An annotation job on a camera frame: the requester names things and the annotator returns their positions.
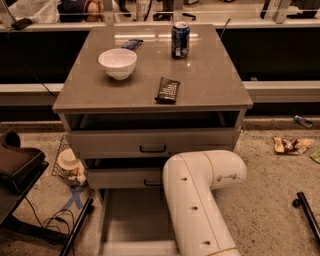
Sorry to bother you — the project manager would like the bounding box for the white ceramic bowl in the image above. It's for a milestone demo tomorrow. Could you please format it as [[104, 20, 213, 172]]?
[[98, 48, 137, 80]]

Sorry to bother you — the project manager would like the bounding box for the green packet on floor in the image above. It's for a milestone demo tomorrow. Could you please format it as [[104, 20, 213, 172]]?
[[310, 150, 320, 164]]

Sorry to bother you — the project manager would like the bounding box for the wire basket with items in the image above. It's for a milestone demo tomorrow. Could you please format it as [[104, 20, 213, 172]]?
[[52, 135, 86, 187]]

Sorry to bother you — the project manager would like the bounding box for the black device on ledge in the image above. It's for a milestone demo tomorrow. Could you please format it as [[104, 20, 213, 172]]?
[[12, 18, 33, 31]]

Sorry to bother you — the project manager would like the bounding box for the blue soda can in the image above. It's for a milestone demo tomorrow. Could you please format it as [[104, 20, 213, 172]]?
[[171, 21, 190, 58]]

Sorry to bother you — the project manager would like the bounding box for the seated person behind glass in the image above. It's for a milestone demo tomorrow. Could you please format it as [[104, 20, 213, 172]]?
[[57, 0, 106, 23]]

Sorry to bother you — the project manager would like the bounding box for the crumpled snack bag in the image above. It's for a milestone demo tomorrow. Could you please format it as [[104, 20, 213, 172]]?
[[273, 137, 314, 155]]

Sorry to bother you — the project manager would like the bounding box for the blue can on floor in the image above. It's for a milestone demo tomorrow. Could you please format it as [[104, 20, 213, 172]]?
[[293, 115, 313, 128]]

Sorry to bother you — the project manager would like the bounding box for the black stand leg left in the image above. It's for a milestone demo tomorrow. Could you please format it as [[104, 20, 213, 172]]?
[[59, 198, 94, 256]]

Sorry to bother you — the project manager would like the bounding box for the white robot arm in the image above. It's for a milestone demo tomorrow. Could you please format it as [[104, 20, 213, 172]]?
[[163, 150, 247, 256]]

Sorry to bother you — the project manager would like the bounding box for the grey drawer cabinet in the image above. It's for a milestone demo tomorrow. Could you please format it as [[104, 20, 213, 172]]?
[[51, 23, 254, 201]]

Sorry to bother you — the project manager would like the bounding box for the black caster leg right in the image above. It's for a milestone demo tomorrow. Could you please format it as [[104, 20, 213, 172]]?
[[292, 192, 320, 245]]

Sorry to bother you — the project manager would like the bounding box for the black cable on floor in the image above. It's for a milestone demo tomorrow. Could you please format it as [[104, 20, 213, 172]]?
[[19, 193, 76, 244]]

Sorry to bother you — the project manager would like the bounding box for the grey drawer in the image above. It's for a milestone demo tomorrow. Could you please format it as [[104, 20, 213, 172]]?
[[86, 168, 162, 189], [66, 128, 240, 159], [96, 188, 180, 256]]

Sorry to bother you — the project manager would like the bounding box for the blue snack wrapper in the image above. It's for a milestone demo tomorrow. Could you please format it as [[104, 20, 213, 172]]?
[[122, 39, 143, 51]]

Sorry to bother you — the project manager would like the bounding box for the black snack bar packet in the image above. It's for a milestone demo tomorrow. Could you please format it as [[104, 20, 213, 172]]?
[[155, 77, 180, 104]]

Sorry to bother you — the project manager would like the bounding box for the black tray on stand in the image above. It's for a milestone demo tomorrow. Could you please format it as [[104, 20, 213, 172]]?
[[0, 130, 48, 225]]

